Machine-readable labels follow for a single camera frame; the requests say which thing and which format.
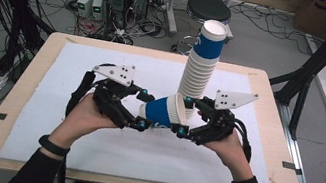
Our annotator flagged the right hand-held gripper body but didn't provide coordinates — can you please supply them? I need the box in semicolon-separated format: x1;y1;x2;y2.
186;83;260;154

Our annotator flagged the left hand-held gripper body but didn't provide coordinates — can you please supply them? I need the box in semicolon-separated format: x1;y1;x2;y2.
82;58;145;132

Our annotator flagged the single blue paper cup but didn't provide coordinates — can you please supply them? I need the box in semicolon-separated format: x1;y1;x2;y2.
136;86;193;134

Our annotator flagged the stack of white paper cups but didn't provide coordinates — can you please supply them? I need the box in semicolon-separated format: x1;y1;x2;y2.
173;15;231;125

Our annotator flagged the person's left hand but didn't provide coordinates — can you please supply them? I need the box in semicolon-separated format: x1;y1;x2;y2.
46;87;124;160

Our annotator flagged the person's right hand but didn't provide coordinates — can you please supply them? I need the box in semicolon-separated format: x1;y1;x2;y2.
198;126;261;183

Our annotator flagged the white foam mat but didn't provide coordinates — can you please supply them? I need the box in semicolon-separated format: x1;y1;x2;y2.
0;32;292;183

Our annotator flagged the black wristband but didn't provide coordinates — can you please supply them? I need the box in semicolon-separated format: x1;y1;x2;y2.
35;133;73;159

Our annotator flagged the black round stool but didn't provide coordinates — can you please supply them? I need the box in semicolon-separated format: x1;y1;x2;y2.
184;0;235;28

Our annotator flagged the grey bench power supply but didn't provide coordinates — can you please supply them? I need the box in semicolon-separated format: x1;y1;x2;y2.
74;0;96;20
89;0;106;22

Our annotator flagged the right hand-held gripper cable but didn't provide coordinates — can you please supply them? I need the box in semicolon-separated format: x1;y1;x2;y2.
215;116;258;183

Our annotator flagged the hand-held gripper cable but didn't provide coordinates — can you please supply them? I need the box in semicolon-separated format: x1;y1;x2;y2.
51;57;117;183
215;116;258;183

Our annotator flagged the left hand-held gripper cable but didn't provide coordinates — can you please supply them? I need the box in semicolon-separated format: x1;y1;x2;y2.
51;57;117;183

